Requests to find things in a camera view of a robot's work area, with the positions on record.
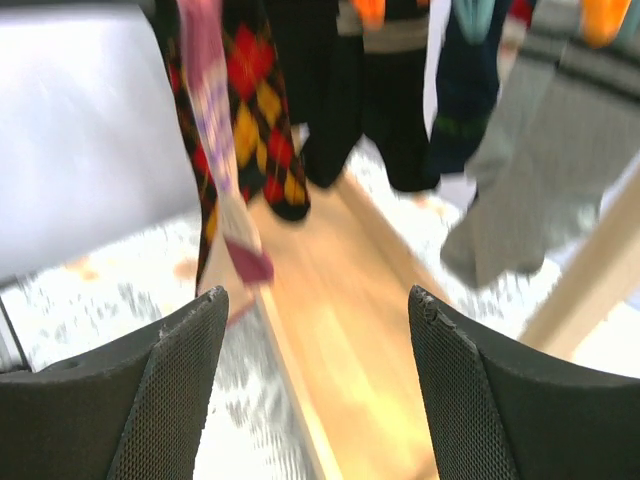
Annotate black sock brown stripes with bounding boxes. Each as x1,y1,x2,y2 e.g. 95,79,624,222
337,1,440,193

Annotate white round clip hanger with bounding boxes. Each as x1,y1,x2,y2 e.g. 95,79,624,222
423,0,451,137

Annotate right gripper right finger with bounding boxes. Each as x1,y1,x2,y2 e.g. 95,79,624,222
408,285,639,480

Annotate navy sock green toe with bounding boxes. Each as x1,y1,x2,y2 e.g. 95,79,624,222
426,1,511,175

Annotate teal clothes clip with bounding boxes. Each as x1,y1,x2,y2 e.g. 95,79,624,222
452,0,496,45

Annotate floral table mat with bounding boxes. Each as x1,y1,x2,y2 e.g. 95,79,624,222
0,144,640,480

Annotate wooden clothes rack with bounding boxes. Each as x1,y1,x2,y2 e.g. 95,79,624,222
244,159,640,480

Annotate maroon beige purple striped sock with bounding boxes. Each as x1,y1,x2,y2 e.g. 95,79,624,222
177,0,275,326

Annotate black plain sock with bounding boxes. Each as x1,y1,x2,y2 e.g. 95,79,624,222
265,1,362,189

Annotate orange clip on grey sock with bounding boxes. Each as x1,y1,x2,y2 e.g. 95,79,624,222
581,0,632,47

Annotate grey striped sock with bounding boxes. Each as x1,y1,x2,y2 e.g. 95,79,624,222
440,22,639,288

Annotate orange clothes clip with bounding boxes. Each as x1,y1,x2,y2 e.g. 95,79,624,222
351,0,386,28

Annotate red yellow argyle sock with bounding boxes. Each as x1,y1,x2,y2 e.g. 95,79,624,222
152,1,310,291

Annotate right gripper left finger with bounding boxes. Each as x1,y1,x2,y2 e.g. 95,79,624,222
1,287,229,480

